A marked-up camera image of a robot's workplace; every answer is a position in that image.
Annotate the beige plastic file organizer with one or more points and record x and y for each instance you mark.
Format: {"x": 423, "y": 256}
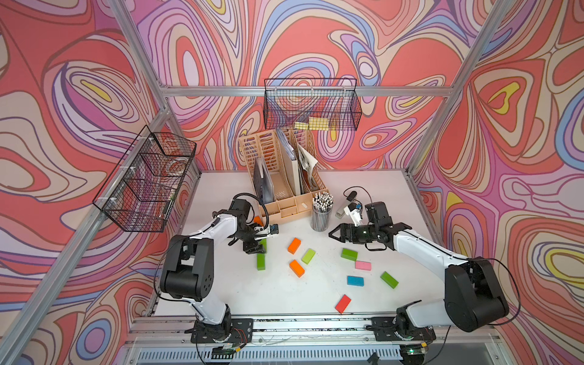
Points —
{"x": 287, "y": 206}

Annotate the black wire basket back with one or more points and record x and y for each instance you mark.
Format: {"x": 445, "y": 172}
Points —
{"x": 287, "y": 100}

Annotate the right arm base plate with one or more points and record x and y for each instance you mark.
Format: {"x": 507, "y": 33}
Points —
{"x": 392, "y": 329}

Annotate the grey stapler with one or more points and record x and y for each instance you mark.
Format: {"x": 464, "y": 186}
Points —
{"x": 348, "y": 199}

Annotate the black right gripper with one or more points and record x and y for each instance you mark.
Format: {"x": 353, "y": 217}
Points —
{"x": 343, "y": 228}

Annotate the yellow sticky notes pad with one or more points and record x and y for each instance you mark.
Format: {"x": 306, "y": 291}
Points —
{"x": 313, "y": 124}

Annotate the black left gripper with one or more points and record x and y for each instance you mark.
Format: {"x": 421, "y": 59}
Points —
{"x": 252, "y": 247}

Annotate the orange block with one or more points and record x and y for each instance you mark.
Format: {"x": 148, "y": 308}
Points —
{"x": 294, "y": 246}
{"x": 258, "y": 221}
{"x": 297, "y": 268}

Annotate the pink block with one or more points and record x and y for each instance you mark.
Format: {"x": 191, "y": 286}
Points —
{"x": 364, "y": 266}

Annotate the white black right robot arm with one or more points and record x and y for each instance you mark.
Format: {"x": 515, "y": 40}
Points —
{"x": 472, "y": 296}

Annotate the teal block lower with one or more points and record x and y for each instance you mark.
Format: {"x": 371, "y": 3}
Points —
{"x": 355, "y": 281}

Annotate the light green block centre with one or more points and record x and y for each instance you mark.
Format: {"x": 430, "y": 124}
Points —
{"x": 308, "y": 256}

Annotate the black wire basket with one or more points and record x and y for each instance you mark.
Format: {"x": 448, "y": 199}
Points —
{"x": 140, "y": 194}
{"x": 287, "y": 100}

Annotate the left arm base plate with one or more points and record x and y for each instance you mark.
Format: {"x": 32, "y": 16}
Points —
{"x": 238, "y": 332}

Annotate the red block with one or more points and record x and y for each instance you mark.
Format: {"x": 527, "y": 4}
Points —
{"x": 343, "y": 304}

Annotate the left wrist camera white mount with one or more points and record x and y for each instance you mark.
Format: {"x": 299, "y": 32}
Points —
{"x": 271, "y": 230}

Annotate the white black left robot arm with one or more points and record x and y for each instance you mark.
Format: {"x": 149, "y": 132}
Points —
{"x": 188, "y": 271}

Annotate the black wire basket left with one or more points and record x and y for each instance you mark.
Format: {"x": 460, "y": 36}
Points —
{"x": 140, "y": 194}

